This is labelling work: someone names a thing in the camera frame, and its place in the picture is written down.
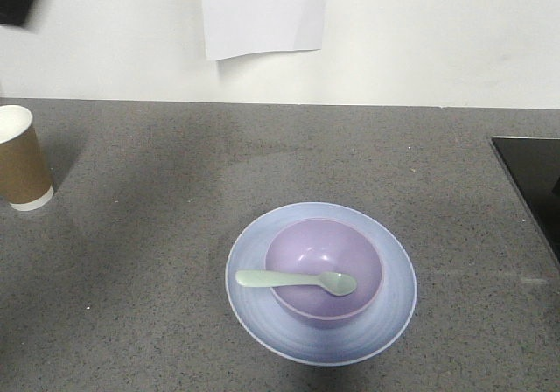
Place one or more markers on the brown paper coffee cup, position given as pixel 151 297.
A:
pixel 26 181

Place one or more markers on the purple plastic bowl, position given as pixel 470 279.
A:
pixel 314 246

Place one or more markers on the light green plastic spoon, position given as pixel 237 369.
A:
pixel 337 284

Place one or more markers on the light blue plate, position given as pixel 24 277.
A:
pixel 359 339

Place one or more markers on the white paper sheet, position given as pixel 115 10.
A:
pixel 235 28

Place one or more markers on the black glass gas cooktop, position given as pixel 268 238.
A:
pixel 531 165

